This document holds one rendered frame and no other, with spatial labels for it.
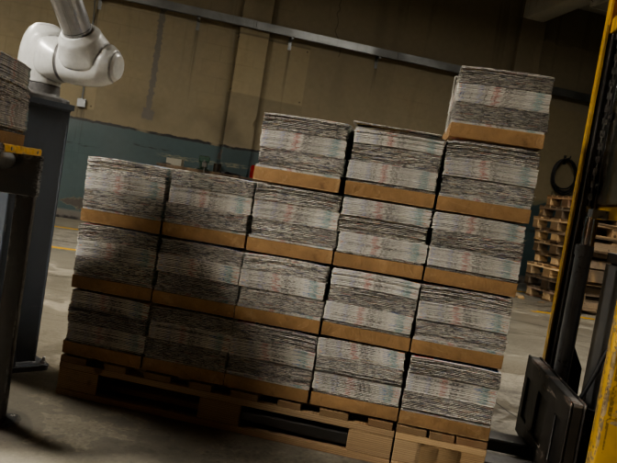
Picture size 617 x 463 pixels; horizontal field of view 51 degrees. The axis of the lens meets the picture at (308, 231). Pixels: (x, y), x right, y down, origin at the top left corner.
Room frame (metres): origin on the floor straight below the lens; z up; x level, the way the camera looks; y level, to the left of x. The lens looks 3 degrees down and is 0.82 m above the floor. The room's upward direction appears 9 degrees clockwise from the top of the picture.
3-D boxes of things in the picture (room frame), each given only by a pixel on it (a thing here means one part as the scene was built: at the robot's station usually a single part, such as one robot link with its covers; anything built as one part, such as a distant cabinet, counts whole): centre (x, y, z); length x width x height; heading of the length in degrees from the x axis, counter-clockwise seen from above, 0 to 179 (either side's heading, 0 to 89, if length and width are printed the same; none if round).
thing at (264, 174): (2.27, 0.04, 0.86); 0.38 x 0.29 x 0.04; 171
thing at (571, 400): (2.14, -0.89, 0.20); 0.62 x 0.05 x 0.30; 172
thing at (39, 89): (2.39, 1.09, 1.03); 0.22 x 0.18 x 0.06; 137
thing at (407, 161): (2.23, -0.25, 0.95); 0.38 x 0.29 x 0.23; 173
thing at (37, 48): (2.40, 1.06, 1.17); 0.18 x 0.16 x 0.22; 77
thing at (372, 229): (2.28, 0.17, 0.42); 1.17 x 0.39 x 0.83; 82
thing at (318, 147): (2.27, 0.04, 0.95); 0.38 x 0.29 x 0.23; 171
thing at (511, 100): (2.19, -0.55, 0.65); 0.39 x 0.30 x 1.29; 172
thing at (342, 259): (2.28, 0.17, 0.40); 1.16 x 0.38 x 0.51; 82
